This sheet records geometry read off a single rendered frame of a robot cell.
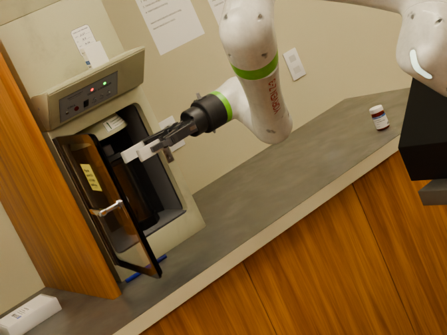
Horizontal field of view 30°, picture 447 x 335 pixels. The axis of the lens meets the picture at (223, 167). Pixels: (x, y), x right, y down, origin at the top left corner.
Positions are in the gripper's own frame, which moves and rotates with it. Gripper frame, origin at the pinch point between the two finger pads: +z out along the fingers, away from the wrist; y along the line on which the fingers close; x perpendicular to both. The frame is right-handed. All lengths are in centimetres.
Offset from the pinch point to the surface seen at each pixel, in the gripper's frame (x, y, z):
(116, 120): -6.0, -29.4, -12.5
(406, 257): 70, 1, -67
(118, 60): -22.0, -14.8, -13.6
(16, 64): -31.9, -26.4, 8.6
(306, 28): 2, -69, -125
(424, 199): 36, 45, -42
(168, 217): 26.8, -29.6, -14.4
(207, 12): -20, -69, -84
